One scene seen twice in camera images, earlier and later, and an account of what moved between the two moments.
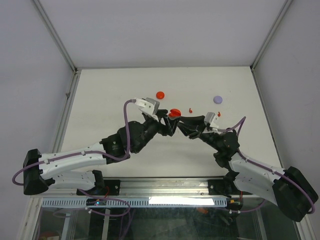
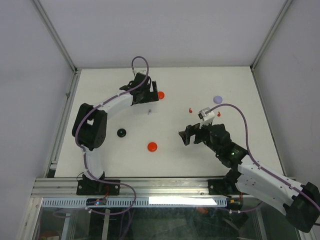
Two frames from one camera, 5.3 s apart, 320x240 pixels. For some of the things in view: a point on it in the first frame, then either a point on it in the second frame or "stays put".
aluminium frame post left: x=55 y=34 stays put
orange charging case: x=160 y=95 stays put
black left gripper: x=168 y=129 -> x=151 y=96
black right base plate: x=217 y=187 stays put
